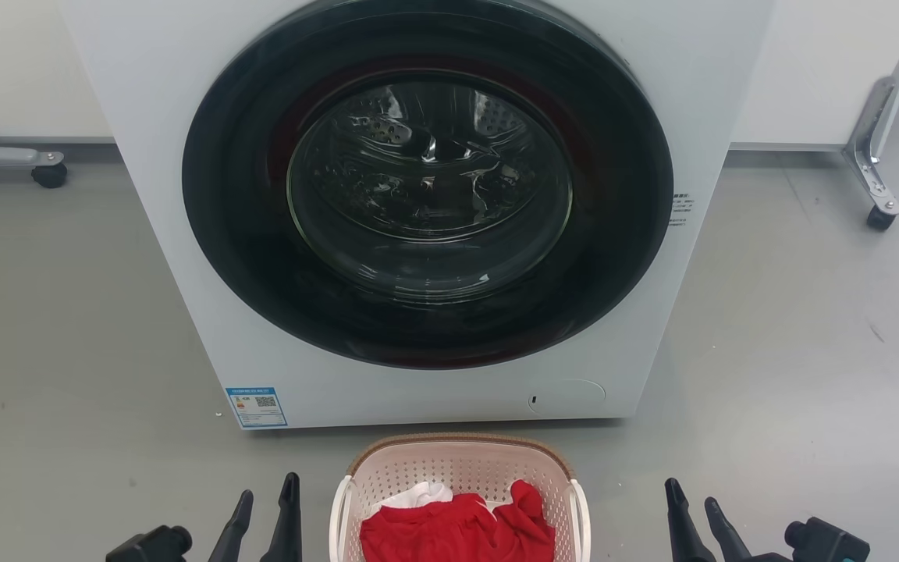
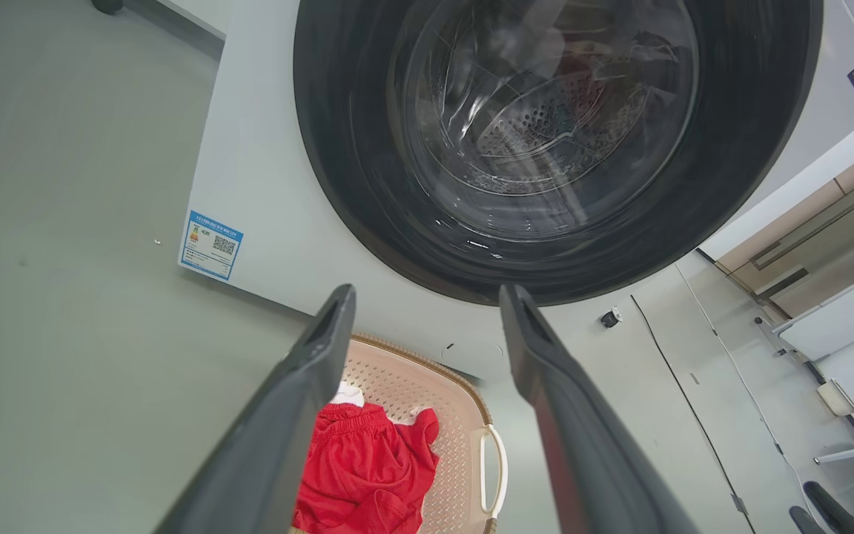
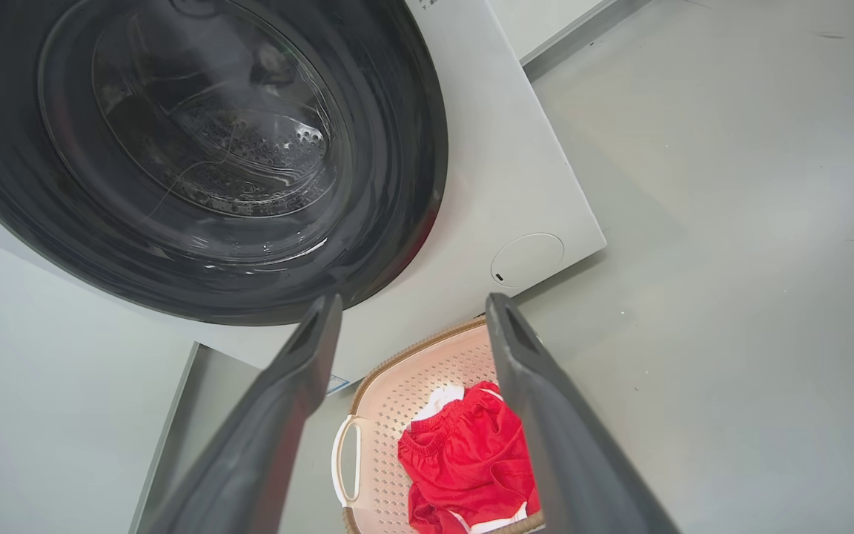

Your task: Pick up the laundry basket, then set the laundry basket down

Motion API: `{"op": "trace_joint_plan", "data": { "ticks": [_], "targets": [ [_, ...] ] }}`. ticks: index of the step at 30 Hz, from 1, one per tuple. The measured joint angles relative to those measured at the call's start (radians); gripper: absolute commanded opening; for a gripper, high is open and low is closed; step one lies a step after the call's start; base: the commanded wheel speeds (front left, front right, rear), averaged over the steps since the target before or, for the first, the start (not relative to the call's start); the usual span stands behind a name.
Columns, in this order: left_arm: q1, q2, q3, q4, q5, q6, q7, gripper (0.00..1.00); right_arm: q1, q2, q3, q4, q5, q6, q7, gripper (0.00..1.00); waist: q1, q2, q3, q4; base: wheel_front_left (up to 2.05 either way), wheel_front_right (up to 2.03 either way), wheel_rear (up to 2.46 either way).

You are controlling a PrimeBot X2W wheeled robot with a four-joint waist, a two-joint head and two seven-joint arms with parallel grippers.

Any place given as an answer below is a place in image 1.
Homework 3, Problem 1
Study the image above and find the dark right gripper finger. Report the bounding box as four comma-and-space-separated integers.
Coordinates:
705, 496, 759, 562
665, 478, 718, 562

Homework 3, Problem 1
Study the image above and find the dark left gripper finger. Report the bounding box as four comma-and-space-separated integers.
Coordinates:
208, 489, 255, 562
261, 472, 303, 562

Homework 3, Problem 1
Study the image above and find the beige perforated laundry basket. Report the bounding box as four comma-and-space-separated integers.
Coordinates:
329, 433, 592, 562

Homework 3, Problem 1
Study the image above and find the blue energy label sticker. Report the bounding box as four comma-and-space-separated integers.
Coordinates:
226, 386, 289, 429

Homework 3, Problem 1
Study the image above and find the white garment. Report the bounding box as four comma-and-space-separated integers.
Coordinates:
371, 482, 506, 518

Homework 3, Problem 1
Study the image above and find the red garment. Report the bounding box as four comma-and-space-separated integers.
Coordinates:
360, 479, 557, 562

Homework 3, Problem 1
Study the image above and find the round washer filter cover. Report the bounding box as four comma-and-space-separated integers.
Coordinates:
528, 379, 607, 414

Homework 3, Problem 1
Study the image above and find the black round washer door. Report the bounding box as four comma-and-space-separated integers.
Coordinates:
182, 0, 674, 370

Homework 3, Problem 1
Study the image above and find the white front-load washing machine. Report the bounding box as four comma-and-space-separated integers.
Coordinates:
59, 0, 775, 430

